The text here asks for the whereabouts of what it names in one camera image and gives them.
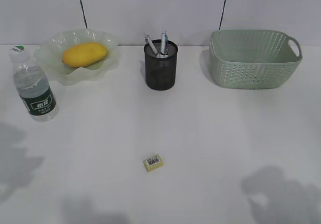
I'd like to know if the black mesh pen holder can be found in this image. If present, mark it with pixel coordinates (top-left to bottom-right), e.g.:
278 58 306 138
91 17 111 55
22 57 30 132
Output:
143 41 178 90

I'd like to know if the black cable wall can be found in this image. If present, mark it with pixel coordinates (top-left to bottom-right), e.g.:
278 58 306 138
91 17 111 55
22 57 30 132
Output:
76 0 89 30
218 0 230 31

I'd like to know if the pale green glass plate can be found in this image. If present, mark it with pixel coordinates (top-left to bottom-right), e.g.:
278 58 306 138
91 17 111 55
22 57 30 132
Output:
34 29 119 85

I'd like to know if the grey clear ballpoint pen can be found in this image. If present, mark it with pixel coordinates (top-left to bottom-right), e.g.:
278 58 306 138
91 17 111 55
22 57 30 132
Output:
144 34 158 56

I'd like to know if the black cable right wall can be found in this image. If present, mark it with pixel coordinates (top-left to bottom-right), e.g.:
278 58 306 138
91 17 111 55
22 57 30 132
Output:
218 0 230 31

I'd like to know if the black cable left wall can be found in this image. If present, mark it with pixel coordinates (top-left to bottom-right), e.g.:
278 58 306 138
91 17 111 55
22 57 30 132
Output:
76 0 89 30

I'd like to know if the clear water bottle green label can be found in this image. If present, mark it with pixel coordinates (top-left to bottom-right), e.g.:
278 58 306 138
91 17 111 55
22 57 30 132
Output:
9 46 59 122

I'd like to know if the yellow eraser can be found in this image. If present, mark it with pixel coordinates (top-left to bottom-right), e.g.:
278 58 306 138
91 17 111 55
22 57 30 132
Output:
143 154 164 172

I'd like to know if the blue grey ballpoint pen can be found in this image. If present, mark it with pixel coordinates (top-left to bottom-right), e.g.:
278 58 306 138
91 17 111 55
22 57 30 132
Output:
160 30 168 52

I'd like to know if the green woven plastic basket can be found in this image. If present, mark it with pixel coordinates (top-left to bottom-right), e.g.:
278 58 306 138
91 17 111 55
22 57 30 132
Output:
208 30 302 89

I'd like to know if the yellow mango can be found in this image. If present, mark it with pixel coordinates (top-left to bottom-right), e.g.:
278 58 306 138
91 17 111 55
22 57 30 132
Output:
62 42 108 68

